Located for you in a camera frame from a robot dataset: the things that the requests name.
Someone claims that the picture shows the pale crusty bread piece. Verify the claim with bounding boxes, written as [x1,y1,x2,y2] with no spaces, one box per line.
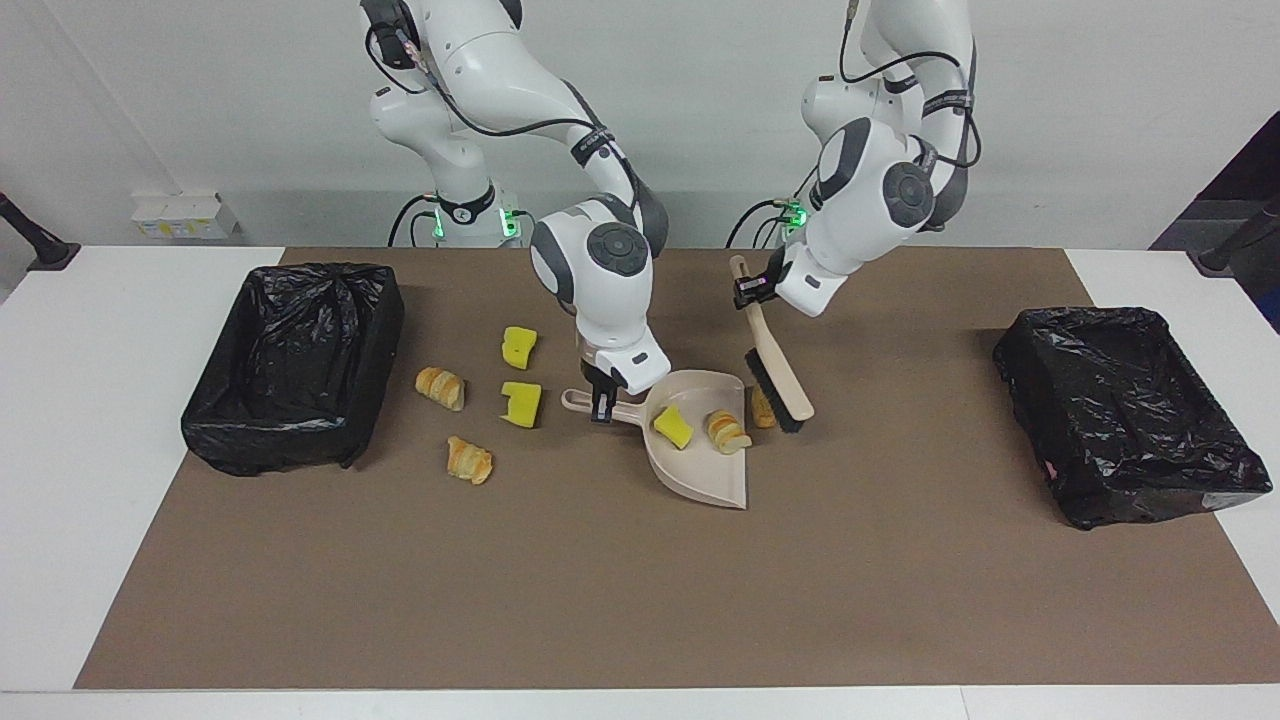
[706,410,753,456]

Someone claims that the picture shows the beige plastic dustpan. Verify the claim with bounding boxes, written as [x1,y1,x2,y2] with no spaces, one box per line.
[560,369,749,511]

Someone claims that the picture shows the beige brush black bristles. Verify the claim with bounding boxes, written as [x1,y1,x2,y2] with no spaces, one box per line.
[729,255,815,434]

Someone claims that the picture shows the yellow notched sponge piece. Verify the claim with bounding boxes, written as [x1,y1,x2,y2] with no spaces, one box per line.
[500,381,543,429]

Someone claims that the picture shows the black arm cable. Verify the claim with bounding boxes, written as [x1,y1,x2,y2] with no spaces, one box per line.
[838,0,985,171]
[365,20,641,211]

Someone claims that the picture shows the white power strip box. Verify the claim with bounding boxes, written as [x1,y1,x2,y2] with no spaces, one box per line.
[132,193,241,241]

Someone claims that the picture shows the striped croissant bread piece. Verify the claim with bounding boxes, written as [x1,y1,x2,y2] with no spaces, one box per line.
[415,366,467,412]
[446,436,494,486]

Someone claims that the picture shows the small yellow sponge wedge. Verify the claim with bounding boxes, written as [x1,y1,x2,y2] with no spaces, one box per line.
[653,404,695,451]

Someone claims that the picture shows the black lined bin pink mark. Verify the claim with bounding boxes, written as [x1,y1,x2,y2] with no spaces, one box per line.
[993,306,1274,531]

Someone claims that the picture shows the black camera stand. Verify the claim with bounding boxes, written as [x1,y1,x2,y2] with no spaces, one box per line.
[0,192,81,273]
[1187,195,1280,276]

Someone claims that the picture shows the black right base cables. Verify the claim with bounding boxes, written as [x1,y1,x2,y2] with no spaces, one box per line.
[388,193,441,248]

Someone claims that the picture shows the black left base cables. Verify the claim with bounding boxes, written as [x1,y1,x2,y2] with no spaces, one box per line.
[725,197,801,248]

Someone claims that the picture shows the black base cables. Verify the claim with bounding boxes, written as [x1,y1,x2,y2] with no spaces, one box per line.
[388,193,441,248]
[725,197,801,248]

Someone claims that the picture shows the brown table mat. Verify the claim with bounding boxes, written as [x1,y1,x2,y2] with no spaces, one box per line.
[75,247,1280,691]

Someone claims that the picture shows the black bag lined bin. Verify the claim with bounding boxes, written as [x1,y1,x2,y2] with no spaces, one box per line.
[181,263,406,477]

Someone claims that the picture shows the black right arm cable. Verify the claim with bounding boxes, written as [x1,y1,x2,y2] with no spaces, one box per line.
[365,20,641,211]

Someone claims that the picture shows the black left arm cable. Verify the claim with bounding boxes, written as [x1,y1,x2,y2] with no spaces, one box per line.
[838,0,985,171]

